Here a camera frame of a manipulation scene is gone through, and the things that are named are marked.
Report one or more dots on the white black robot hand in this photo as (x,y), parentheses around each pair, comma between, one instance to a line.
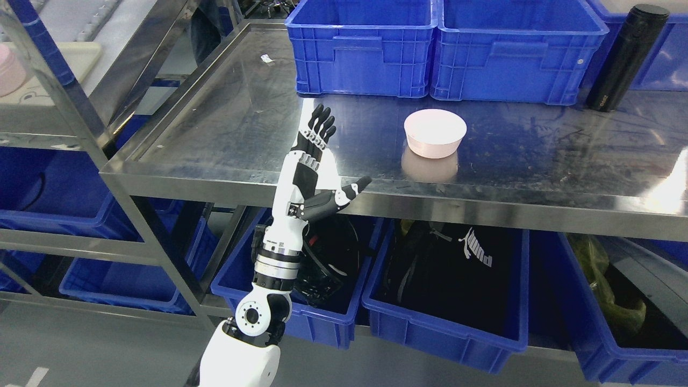
(296,202)

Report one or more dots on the pink ikea bowl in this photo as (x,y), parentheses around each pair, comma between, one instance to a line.
(434,133)

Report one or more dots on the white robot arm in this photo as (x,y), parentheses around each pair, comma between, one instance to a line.
(243,350)

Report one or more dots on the stainless steel table shelf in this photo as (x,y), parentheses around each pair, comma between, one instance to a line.
(223,135)

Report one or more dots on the stack of pink bowls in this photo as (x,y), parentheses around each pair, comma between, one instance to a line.
(13,73)

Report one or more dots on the black helmet with visor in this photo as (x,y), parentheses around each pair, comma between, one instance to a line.
(330,260)

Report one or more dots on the blue bin holding helmet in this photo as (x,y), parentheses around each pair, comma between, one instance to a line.
(332,324)

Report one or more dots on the blue plastic bin left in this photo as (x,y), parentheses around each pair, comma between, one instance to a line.
(375,48)

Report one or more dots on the blue plastic bin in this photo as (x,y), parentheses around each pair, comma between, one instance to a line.
(375,48)
(514,51)

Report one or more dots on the black puma bag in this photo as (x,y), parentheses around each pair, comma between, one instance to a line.
(456,272)

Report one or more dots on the stainless steel rack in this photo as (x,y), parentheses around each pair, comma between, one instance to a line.
(74,235)

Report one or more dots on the blue bin holding bag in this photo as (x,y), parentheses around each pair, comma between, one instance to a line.
(458,343)

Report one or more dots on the blue plastic bin right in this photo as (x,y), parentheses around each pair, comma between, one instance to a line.
(514,51)

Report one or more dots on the yellow green bag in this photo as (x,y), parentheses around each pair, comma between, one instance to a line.
(622,306)

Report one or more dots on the black thermos bottle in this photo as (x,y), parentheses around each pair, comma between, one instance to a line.
(638,34)

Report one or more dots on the blue bin lower right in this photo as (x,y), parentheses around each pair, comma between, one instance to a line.
(599,355)

